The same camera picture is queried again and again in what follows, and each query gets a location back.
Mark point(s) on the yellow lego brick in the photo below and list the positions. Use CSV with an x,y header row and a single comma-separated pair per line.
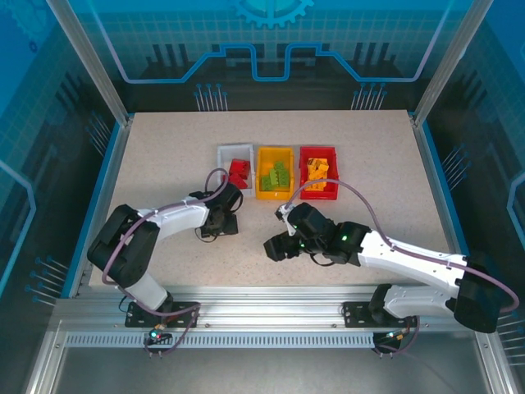
x,y
319,174

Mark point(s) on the small square green lego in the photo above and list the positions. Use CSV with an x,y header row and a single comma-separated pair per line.
x,y
280,165

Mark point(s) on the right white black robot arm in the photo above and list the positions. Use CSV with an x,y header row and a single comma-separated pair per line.
x,y
410,258

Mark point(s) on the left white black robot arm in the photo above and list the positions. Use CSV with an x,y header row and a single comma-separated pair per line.
x,y
180,215

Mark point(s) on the red plastic bin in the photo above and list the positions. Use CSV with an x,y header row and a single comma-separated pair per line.
x,y
304,193

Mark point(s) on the white plastic bin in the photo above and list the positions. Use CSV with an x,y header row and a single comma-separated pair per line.
x,y
223,156

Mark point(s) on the yellow plastic bin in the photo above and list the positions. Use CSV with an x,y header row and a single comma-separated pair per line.
x,y
262,158

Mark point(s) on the grey metal base tray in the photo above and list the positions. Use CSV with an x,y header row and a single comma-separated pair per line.
x,y
262,369

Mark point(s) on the small LED connector board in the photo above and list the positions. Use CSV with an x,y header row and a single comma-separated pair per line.
x,y
394,335
156,336

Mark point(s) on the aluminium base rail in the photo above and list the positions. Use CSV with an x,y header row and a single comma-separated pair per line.
x,y
270,303

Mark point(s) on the aluminium side rail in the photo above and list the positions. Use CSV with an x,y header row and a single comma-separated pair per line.
x,y
430,172
107,176

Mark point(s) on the aluminium frame post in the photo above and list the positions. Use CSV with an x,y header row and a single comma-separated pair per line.
x,y
94,70
447,61

